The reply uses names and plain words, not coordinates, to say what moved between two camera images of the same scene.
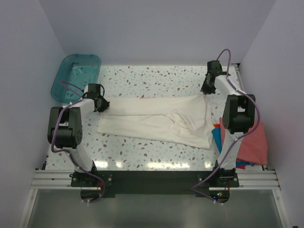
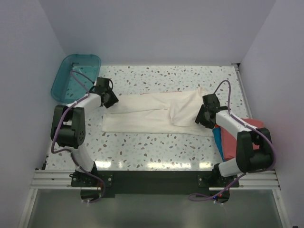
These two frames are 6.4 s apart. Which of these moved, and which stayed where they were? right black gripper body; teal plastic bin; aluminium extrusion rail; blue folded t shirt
Moved: right black gripper body
Stayed: aluminium extrusion rail; blue folded t shirt; teal plastic bin
